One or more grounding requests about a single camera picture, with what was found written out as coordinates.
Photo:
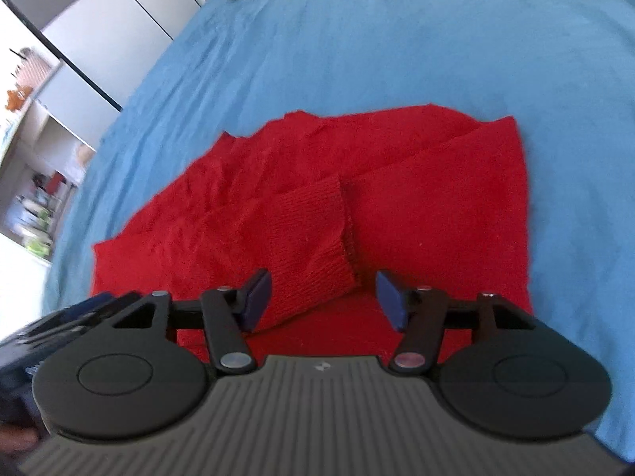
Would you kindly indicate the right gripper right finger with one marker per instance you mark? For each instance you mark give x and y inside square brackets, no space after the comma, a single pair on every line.
[492,364]

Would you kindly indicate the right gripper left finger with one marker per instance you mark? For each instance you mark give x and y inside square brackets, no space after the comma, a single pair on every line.
[150,365]

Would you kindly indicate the grey wardrobe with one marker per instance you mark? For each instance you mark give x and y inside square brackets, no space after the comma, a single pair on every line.
[104,48]

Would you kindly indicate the white shelf unit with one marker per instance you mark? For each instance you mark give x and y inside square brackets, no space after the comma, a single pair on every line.
[42,162]

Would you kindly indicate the red knit sweater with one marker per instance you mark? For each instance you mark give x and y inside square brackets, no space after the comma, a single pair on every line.
[324,203]

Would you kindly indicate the blue bed sheet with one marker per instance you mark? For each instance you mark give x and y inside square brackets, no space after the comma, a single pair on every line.
[563,68]

